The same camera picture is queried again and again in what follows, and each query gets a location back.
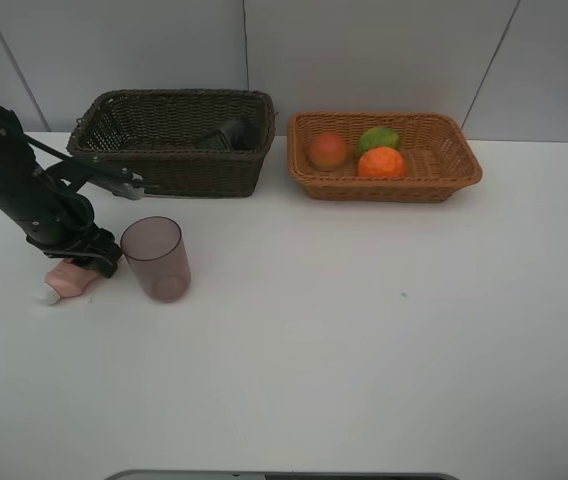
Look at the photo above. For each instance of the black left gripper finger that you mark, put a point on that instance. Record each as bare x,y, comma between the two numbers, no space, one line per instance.
58,254
105,264

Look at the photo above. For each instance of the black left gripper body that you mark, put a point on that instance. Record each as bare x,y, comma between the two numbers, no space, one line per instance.
93,239

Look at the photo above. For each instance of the pink lotion bottle white cap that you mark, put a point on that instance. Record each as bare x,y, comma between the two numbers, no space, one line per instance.
65,281

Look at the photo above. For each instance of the dark green dropper bottle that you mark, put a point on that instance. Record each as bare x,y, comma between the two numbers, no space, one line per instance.
237,134

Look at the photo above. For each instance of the red yellow peach fruit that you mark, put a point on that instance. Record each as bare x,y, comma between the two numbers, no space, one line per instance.
328,151

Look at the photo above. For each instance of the orange tangerine fruit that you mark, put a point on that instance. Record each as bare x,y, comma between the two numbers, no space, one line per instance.
382,162

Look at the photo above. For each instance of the green lime fruit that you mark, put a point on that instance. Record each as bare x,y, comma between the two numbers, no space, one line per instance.
378,137

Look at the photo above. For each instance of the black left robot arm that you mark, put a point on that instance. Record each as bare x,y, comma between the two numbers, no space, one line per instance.
39,192

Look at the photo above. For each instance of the translucent pink plastic cup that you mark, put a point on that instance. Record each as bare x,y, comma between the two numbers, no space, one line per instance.
155,251

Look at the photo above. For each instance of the dark brown wicker basket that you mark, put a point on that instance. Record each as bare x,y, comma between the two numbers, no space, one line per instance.
152,133

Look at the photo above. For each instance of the orange wicker basket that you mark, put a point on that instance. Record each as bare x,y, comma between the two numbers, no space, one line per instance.
438,157

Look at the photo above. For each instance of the black grey left wrist camera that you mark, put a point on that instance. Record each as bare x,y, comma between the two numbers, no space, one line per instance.
75,172

